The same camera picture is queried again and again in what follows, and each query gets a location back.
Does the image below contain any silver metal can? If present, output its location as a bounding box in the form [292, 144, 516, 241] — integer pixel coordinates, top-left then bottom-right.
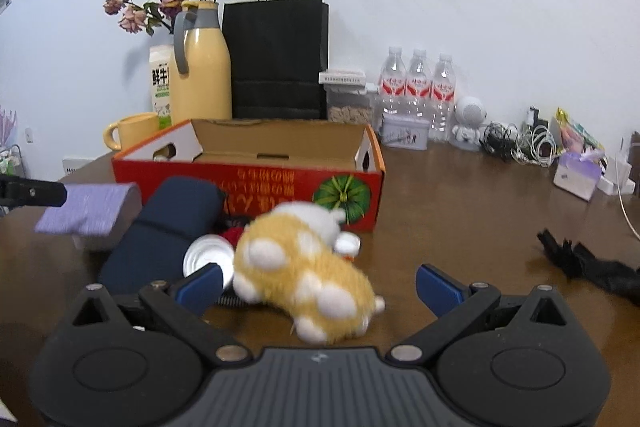
[182, 234, 234, 289]

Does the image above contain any navy blue fabric roll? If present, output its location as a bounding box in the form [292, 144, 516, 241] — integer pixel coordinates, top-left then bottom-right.
[98, 176, 224, 295]

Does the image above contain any purple knitted cloth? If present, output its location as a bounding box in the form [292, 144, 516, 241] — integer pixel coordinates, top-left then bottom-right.
[35, 183, 142, 237]

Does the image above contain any yellow white plush toy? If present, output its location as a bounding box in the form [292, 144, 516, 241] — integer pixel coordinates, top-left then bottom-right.
[232, 202, 385, 345]

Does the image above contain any red fabric item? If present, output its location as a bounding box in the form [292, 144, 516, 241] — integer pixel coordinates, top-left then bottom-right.
[220, 227, 244, 249]

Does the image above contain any yellow ceramic mug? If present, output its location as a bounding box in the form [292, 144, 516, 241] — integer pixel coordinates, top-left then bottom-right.
[103, 112, 160, 152]

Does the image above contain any red orange cardboard box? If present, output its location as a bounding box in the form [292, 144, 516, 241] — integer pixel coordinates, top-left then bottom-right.
[112, 119, 385, 232]

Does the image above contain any pale decorated tin box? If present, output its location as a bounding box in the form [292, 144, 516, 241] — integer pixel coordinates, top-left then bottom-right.
[381, 114, 430, 150]

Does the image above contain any purple white tissue box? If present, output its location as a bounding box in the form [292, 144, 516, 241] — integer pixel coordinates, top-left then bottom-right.
[553, 148, 604, 202]

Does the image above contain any white robot figurine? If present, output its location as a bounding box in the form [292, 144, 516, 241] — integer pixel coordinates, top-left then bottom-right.
[449, 96, 487, 152]

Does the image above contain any right water bottle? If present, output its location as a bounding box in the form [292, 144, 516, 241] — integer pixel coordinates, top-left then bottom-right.
[430, 54, 457, 142]

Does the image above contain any water bottle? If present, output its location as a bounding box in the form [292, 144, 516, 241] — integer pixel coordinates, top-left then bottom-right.
[430, 54, 457, 142]
[378, 46, 407, 131]
[406, 49, 433, 120]

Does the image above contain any white green milk carton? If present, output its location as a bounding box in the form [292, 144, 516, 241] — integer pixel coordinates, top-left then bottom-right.
[149, 44, 172, 129]

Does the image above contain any yellow thermos jug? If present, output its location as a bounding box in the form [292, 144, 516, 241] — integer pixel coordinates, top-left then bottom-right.
[169, 1, 232, 124]

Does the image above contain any colourful snack packet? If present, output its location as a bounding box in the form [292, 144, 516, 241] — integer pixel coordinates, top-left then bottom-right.
[555, 107, 604, 154]

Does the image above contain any white charger block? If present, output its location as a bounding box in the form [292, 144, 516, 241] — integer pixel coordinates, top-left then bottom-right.
[597, 156, 636, 196]

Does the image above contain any clear container with seeds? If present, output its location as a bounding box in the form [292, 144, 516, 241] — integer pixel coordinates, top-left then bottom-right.
[324, 84, 378, 124]

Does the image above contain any middle water bottle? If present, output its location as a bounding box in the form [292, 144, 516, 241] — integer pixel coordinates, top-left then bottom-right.
[406, 49, 433, 120]

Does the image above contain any left water bottle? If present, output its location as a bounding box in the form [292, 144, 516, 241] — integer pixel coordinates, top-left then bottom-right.
[378, 46, 407, 131]

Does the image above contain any white flat box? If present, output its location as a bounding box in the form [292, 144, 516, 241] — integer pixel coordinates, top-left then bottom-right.
[318, 69, 367, 87]

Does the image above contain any black paper shopping bag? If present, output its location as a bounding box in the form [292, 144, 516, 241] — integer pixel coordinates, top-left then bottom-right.
[222, 0, 329, 120]

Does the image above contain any white tangled cable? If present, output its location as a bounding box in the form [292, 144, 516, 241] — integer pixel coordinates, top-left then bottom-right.
[514, 123, 559, 168]

